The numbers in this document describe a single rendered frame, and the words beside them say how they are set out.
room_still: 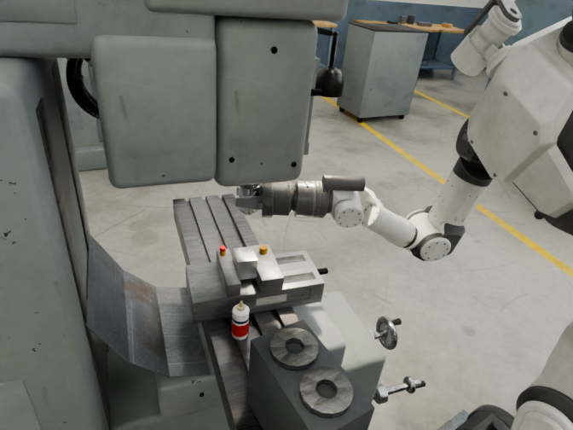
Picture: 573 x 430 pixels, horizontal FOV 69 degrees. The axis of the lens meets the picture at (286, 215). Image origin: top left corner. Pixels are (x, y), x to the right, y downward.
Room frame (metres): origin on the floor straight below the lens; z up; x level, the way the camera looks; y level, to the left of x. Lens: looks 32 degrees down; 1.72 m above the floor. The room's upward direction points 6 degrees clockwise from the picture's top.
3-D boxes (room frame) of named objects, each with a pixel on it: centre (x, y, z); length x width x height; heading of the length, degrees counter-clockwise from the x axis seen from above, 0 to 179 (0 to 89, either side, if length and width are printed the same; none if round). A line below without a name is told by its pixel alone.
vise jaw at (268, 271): (0.88, 0.04, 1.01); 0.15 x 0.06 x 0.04; 21
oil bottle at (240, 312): (0.72, 0.08, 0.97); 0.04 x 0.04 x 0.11
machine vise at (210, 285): (0.87, 0.07, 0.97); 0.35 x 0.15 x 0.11; 111
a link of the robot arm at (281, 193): (0.86, 0.00, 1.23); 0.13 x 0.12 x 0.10; 6
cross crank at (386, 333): (1.05, -0.37, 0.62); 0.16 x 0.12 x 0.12; 114
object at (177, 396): (0.85, 0.09, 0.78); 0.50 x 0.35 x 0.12; 114
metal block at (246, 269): (0.86, 0.10, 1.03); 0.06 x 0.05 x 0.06; 21
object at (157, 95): (0.77, 0.27, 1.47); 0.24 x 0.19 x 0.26; 24
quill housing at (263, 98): (0.85, 0.10, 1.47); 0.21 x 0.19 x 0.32; 24
